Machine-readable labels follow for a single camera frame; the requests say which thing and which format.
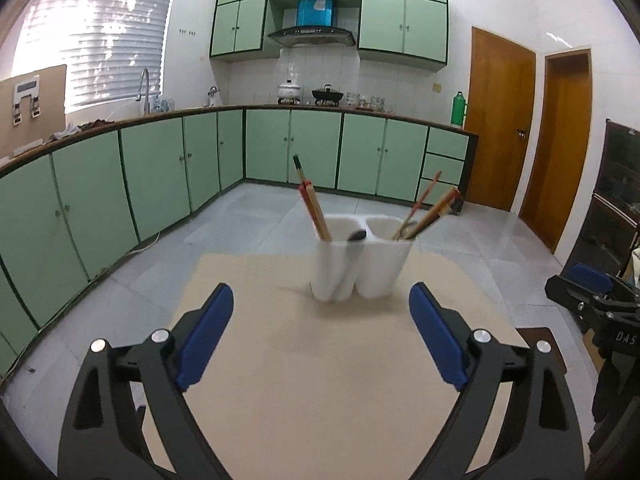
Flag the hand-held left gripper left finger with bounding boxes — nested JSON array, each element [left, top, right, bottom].
[[58, 283, 235, 480]]

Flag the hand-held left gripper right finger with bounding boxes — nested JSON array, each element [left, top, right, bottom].
[[408, 282, 586, 480]]

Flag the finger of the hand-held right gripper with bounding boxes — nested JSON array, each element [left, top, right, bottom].
[[572, 262, 615, 295], [545, 274, 609, 321]]

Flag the white utensil holder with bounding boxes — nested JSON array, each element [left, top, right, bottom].
[[309, 213, 416, 304]]

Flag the black chopstick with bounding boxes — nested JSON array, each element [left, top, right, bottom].
[[292, 155, 331, 241]]

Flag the dark display cabinet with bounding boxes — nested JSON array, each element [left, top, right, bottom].
[[560, 118, 640, 287]]

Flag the black spoon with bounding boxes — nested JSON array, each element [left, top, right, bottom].
[[334, 229, 368, 295]]

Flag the green base cabinets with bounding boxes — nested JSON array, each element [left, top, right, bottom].
[[0, 105, 480, 377]]

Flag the closed wooden door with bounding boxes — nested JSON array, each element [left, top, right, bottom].
[[464, 26, 537, 213]]

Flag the green thermos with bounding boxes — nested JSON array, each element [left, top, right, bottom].
[[449, 91, 469, 129]]

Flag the row of jars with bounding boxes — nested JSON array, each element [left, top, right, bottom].
[[345, 92, 394, 113]]

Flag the cloth on counter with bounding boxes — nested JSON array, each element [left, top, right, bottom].
[[47, 118, 116, 141]]

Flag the white pot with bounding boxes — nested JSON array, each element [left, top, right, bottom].
[[277, 78, 303, 105]]

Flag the metal faucet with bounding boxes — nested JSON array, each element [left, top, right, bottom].
[[137, 68, 152, 115]]

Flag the black wok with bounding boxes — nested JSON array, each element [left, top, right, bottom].
[[311, 84, 346, 107]]

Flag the cardboard sheet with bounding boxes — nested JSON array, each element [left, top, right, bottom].
[[0, 64, 68, 159]]

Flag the range hood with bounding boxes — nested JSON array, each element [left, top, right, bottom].
[[267, 26, 357, 49]]

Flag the window blinds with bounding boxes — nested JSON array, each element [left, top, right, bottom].
[[12, 0, 181, 114]]

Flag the wooden door with frame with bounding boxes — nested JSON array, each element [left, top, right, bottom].
[[518, 48, 594, 255]]

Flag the green wall cabinets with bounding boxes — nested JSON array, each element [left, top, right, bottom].
[[209, 0, 449, 66]]

